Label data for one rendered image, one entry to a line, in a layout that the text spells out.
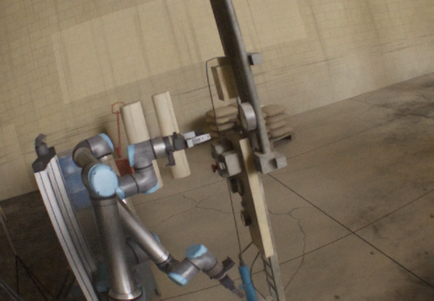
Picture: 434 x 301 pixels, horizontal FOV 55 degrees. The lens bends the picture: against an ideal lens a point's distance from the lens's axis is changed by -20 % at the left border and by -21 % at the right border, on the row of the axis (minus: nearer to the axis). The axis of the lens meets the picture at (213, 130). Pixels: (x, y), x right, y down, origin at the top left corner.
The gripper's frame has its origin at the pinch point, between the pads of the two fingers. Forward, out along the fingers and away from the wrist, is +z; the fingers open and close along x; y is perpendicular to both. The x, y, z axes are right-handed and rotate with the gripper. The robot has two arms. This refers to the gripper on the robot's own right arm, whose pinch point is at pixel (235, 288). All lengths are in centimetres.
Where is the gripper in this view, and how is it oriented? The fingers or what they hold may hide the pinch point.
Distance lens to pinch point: 231.4
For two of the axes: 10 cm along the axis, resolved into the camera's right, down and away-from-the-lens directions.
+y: -7.6, 6.4, -1.0
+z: 5.6, 7.3, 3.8
